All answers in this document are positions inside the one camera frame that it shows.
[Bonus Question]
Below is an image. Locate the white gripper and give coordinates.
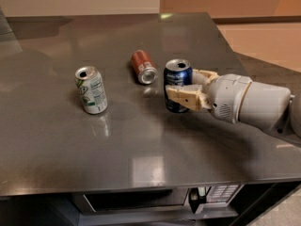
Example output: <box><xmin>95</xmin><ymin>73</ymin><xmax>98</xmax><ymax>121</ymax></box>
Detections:
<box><xmin>166</xmin><ymin>69</ymin><xmax>252</xmax><ymax>123</ymax></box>

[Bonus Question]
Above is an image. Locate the blue pepsi can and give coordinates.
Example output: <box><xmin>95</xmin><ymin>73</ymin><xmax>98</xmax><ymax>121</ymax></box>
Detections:
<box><xmin>164</xmin><ymin>58</ymin><xmax>192</xmax><ymax>113</ymax></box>

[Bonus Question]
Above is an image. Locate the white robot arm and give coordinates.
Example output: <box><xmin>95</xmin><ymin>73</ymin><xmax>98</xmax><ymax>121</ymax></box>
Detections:
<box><xmin>165</xmin><ymin>70</ymin><xmax>301</xmax><ymax>147</ymax></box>

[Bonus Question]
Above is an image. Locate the red soda can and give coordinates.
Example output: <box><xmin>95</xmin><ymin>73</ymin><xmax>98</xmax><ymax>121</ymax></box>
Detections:
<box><xmin>131</xmin><ymin>50</ymin><xmax>158</xmax><ymax>85</ymax></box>

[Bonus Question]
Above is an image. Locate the white green soda can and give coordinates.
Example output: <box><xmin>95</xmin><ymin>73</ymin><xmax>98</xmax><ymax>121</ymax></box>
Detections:
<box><xmin>75</xmin><ymin>66</ymin><xmax>108</xmax><ymax>114</ymax></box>

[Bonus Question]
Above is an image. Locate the silver microwave oven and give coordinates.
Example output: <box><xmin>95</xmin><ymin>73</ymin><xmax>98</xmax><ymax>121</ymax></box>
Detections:
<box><xmin>71</xmin><ymin>185</ymin><xmax>244</xmax><ymax>215</ymax></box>

